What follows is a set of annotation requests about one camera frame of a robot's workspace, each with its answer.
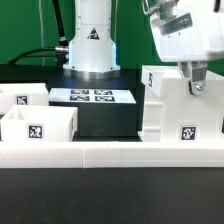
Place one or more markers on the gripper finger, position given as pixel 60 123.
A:
pixel 196 72

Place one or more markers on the white front drawer with knob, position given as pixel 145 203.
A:
pixel 39 123

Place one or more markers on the white drawer housing box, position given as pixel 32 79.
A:
pixel 172 114

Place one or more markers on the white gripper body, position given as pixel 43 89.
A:
pixel 186 30

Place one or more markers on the white rear drawer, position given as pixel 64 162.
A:
pixel 22 94

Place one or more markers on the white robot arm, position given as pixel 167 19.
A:
pixel 92 51

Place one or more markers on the white L-shaped fence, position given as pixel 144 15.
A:
pixel 110 155

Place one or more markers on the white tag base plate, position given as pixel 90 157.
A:
pixel 91 96

